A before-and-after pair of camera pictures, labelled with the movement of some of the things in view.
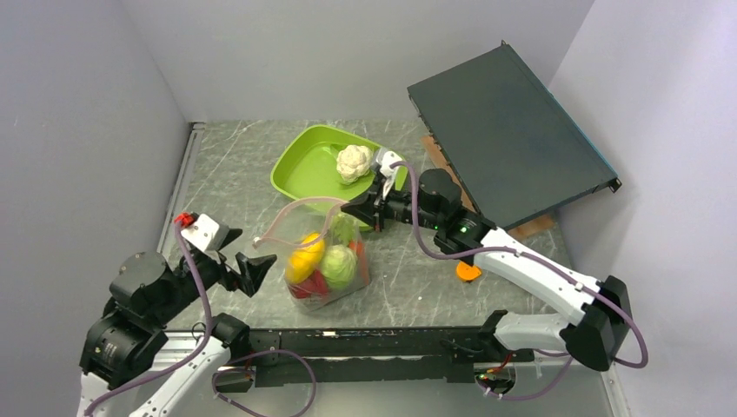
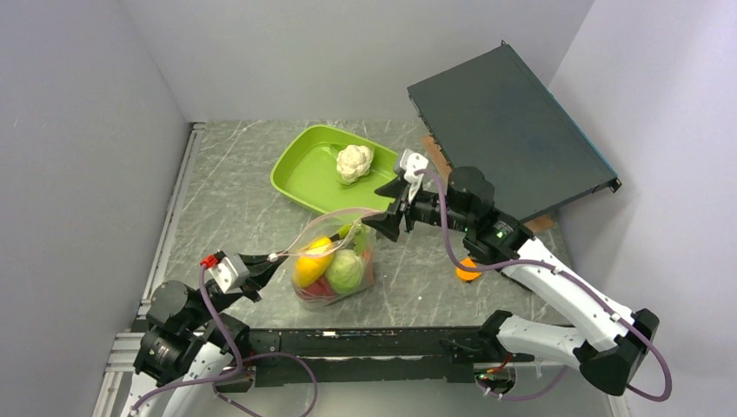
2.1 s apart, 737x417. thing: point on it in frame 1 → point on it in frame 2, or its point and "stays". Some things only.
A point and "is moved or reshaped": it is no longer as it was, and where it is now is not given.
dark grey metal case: [505, 142] stays
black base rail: [330, 357] stays
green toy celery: [345, 229] → [356, 233]
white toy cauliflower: [353, 162] stays
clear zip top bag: [325, 250] is moved or reshaped
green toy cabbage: [339, 263] is moved or reshaped
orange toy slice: [467, 272] stays
